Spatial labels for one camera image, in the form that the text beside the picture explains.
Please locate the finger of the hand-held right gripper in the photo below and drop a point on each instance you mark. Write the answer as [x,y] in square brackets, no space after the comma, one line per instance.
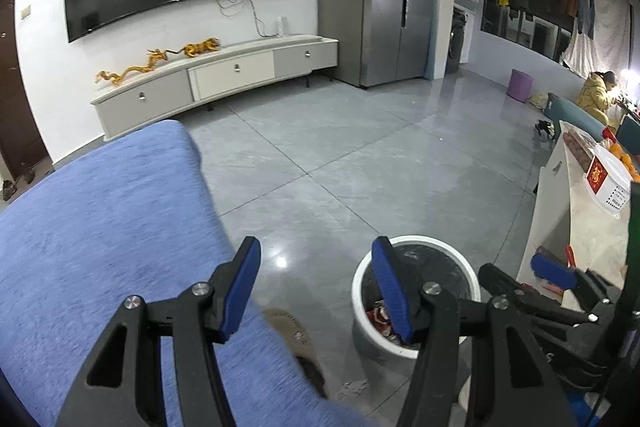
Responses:
[552,271]
[495,277]

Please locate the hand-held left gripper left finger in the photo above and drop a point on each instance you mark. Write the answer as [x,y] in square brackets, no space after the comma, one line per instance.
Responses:
[235,297]

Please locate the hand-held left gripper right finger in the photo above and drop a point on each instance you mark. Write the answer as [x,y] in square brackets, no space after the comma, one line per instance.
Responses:
[392,292]

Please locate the large red snack packet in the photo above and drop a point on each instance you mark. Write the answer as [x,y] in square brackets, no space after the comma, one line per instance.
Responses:
[380,317]

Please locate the white trash bin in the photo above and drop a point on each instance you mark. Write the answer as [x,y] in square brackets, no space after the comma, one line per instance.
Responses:
[365,332]

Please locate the brown slipper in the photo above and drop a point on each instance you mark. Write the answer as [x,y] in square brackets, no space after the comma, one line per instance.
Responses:
[295,332]

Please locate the white box with red label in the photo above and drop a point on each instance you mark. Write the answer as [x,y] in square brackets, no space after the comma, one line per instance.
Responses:
[607,182]

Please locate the pile of oranges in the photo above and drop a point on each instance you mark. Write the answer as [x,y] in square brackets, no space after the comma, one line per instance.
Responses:
[625,157]

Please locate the blue plush blanket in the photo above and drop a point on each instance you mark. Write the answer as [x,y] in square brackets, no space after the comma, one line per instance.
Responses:
[110,217]

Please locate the teal chair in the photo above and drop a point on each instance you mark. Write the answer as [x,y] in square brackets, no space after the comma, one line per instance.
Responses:
[570,114]

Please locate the white television cabinet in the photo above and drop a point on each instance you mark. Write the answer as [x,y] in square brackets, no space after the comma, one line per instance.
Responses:
[165,94]

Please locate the washing machine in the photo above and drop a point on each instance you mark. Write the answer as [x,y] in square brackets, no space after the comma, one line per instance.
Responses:
[457,42]

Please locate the white hanging sheet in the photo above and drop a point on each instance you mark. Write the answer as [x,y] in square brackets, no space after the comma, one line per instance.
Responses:
[605,37]

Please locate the dark shoe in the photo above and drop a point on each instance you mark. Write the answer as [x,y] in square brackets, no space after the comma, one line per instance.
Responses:
[9,190]
[27,172]

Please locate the golden dragon ornament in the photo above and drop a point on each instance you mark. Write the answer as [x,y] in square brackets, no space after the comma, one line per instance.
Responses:
[135,69]

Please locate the golden tiger ornament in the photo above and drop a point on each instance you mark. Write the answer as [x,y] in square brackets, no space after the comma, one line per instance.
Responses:
[200,48]

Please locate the blue denim hanging garment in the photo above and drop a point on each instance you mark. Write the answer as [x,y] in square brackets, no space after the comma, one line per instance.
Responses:
[585,2]

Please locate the white router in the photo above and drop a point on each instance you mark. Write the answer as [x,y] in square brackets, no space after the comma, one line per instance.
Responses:
[281,27]

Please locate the brown entrance door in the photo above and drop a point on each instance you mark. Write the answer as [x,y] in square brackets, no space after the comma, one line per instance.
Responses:
[15,107]

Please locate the wall light switch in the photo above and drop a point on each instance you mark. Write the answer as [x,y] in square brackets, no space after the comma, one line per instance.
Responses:
[25,12]

